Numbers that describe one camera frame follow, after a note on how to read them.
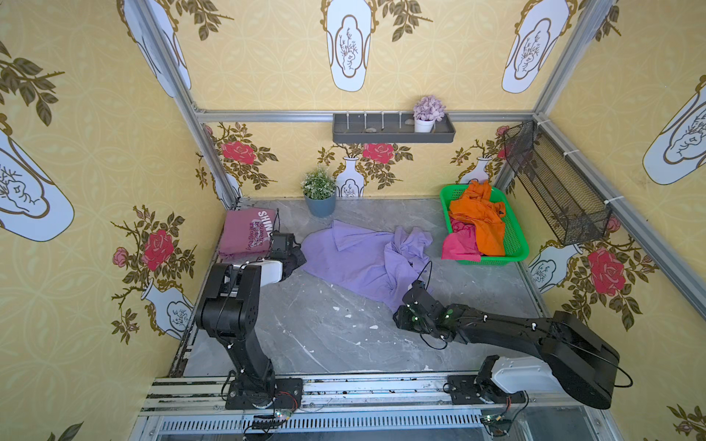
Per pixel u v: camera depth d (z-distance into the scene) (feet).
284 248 2.58
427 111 2.69
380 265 3.22
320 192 3.49
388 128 3.03
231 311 1.60
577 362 1.38
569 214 2.82
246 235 3.47
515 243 3.27
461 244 3.08
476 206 3.48
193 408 2.40
